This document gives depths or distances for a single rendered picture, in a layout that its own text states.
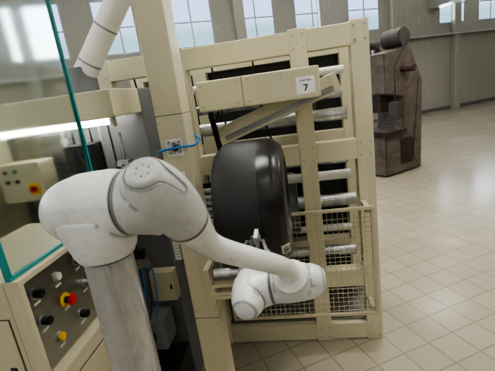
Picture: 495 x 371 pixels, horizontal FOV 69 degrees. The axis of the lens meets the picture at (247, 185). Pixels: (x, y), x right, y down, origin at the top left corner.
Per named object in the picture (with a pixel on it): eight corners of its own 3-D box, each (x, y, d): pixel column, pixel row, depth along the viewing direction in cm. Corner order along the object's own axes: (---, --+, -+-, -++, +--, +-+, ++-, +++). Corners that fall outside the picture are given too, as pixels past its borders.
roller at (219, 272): (211, 267, 170) (213, 270, 173) (210, 277, 167) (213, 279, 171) (284, 262, 164) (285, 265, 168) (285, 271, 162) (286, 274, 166)
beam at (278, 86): (199, 112, 182) (194, 82, 178) (210, 110, 206) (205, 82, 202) (321, 96, 173) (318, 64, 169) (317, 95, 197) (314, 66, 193)
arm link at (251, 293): (239, 294, 121) (277, 287, 118) (233, 329, 107) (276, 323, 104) (230, 268, 117) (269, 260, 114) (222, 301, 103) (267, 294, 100)
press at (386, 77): (390, 160, 710) (386, 34, 651) (437, 168, 614) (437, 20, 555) (338, 174, 666) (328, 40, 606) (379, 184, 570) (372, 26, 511)
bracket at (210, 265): (205, 289, 166) (202, 270, 164) (221, 251, 204) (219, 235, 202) (213, 288, 166) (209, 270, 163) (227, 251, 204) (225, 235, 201)
